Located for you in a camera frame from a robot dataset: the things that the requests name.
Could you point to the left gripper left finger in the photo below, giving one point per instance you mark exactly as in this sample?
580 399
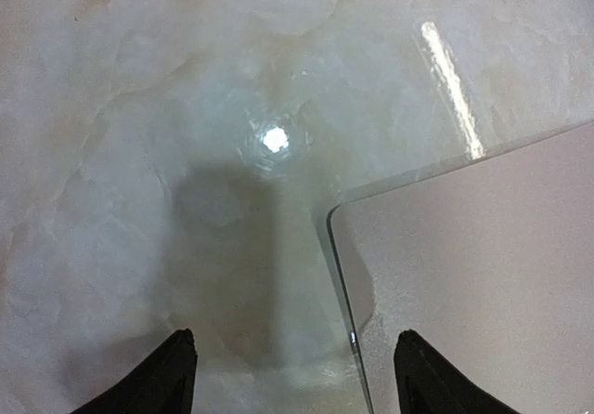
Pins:
162 383

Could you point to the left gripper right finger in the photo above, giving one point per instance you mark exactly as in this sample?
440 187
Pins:
428 383

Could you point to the translucent brown folder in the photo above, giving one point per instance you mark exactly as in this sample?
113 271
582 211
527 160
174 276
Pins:
491 263

